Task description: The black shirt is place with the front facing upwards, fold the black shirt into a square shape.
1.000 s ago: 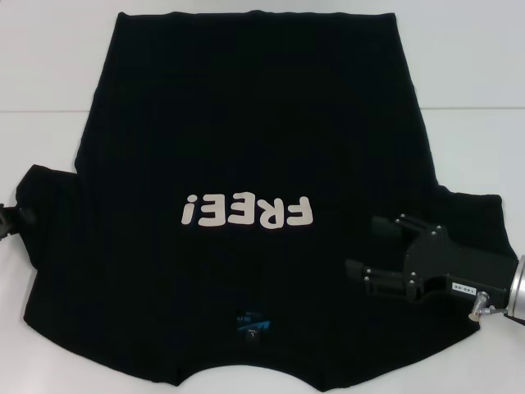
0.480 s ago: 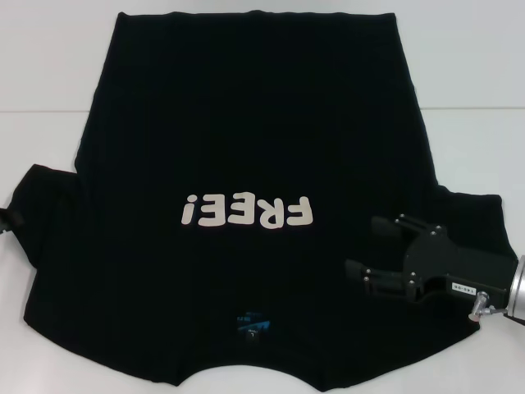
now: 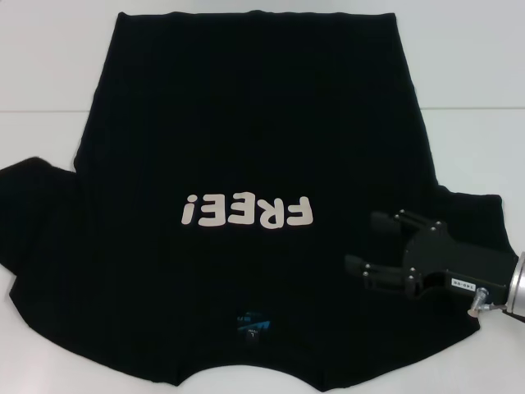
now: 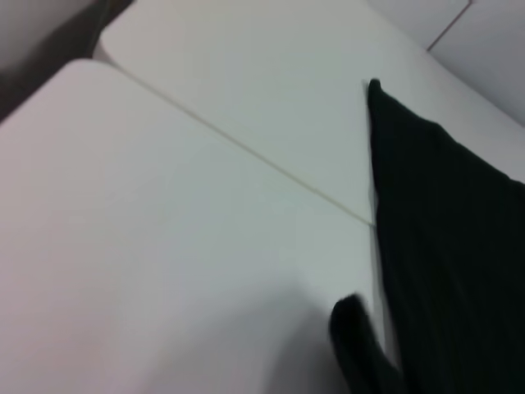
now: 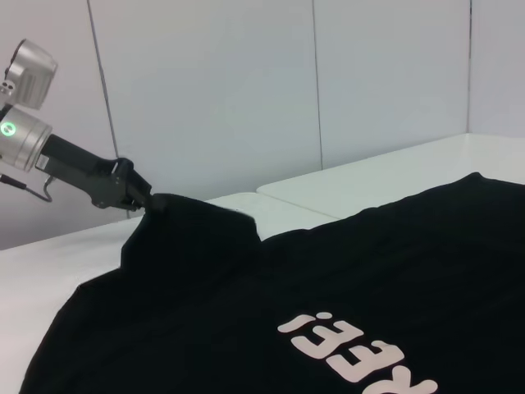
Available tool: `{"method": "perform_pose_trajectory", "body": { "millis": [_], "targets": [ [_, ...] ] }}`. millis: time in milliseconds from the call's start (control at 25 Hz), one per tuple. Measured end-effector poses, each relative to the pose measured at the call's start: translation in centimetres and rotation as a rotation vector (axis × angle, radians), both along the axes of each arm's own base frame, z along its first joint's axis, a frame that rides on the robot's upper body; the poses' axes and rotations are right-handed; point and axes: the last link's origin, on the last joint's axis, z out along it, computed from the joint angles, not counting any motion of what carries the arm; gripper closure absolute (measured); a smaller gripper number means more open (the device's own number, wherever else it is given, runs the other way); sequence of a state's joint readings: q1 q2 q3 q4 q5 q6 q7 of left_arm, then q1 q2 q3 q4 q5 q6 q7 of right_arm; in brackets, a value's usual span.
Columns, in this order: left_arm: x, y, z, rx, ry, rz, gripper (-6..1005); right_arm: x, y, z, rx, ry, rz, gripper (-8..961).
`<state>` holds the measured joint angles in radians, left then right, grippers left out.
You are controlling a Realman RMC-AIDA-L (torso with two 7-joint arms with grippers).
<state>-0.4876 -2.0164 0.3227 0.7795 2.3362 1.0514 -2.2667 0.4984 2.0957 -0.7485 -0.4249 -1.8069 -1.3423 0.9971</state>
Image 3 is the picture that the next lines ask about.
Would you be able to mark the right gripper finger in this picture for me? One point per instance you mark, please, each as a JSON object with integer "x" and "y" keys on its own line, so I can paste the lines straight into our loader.
{"x": 385, "y": 277}
{"x": 385, "y": 219}

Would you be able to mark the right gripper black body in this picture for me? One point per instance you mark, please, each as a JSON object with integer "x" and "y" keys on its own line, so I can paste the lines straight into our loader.
{"x": 447, "y": 258}

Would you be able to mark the black shirt with FREE print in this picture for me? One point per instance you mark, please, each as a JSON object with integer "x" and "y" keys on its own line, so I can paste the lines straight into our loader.
{"x": 246, "y": 123}

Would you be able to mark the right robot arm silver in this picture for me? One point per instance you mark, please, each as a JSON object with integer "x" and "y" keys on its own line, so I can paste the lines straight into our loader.
{"x": 517, "y": 287}

